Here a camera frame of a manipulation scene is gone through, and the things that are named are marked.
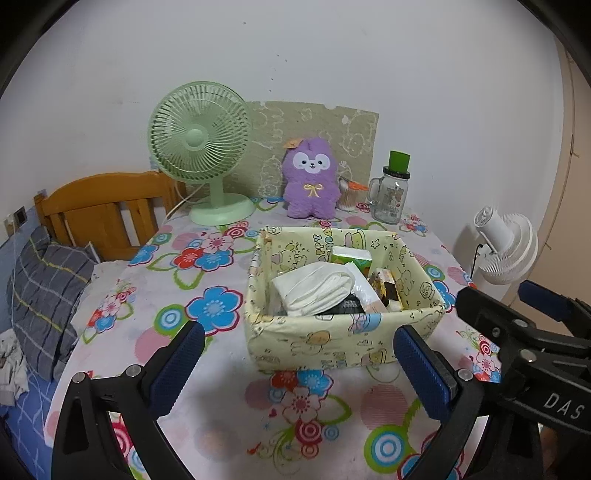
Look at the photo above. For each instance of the dark grey drawstring pouch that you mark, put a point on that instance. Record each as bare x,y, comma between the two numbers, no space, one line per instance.
348,306

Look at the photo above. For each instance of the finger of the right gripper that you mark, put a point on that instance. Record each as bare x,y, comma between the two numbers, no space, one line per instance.
545,373
554,299

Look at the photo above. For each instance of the blue grid bedsheet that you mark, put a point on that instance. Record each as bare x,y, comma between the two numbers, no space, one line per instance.
26,419

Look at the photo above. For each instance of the green tissue pack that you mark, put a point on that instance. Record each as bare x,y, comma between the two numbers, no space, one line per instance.
362,258

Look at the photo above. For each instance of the white crumpled cloth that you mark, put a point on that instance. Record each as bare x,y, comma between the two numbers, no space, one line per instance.
13,370

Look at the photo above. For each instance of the glass mug jar green lid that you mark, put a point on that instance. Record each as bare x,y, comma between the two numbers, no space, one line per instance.
387,194

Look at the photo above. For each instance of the wall socket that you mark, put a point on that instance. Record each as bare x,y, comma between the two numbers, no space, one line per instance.
20,217

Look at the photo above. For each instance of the toothpick jar orange lid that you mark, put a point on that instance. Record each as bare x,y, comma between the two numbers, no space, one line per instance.
351,193

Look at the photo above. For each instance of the yellow cartoon fabric basket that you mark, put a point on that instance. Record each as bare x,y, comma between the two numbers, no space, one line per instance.
333,341

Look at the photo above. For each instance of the pink cloth packet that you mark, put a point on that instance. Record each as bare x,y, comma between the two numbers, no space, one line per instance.
367,296

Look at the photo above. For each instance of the grey plaid pillow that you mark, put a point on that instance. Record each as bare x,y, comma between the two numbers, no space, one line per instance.
44,290

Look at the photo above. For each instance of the purple plush toy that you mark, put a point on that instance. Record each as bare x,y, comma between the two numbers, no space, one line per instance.
311,174

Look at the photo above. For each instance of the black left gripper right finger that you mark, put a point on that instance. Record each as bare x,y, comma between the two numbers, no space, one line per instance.
455,398

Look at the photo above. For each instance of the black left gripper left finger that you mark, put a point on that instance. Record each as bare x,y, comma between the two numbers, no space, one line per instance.
85,445

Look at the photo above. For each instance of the yellow cartoon paper pack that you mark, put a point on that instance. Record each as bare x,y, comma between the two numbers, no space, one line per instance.
383,283

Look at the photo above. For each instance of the white towel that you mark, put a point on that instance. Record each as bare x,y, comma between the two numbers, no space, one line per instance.
312,289

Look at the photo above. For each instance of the green desk fan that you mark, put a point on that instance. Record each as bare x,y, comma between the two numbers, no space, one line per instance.
197,134

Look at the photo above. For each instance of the white clip fan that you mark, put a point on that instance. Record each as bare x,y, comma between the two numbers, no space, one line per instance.
513,245

